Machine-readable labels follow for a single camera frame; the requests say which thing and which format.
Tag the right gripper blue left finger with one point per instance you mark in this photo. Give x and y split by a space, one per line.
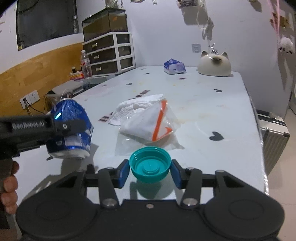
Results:
115 176

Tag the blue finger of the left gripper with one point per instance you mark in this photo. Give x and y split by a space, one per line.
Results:
70 127

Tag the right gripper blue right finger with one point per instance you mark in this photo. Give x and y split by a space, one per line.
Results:
184 176

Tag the crushed blue soda can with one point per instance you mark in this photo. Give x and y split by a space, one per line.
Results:
75 146

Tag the teal plastic lid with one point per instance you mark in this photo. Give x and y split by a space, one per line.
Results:
150 164

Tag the person's left hand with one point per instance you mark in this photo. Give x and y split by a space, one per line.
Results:
9 197

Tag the upright water bottle red label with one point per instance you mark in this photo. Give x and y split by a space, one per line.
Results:
85 64

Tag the clear zip bag with tissue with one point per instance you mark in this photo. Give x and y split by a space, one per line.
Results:
145 122

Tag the white plastic drawer unit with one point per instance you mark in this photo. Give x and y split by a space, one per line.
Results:
111 53

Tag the cream ribbed suitcase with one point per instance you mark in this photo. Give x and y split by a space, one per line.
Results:
275 136

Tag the glass fish tank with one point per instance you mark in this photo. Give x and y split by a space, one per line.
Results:
105 21

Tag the blue white tissue pack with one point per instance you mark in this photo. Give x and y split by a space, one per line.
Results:
173 67

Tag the white cat-shaped ceramic jar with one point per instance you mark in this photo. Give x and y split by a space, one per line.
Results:
214 65

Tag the white plush sheep toy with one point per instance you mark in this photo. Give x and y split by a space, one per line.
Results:
286 45

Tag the white wall power socket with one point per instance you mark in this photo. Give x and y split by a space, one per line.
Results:
30 98

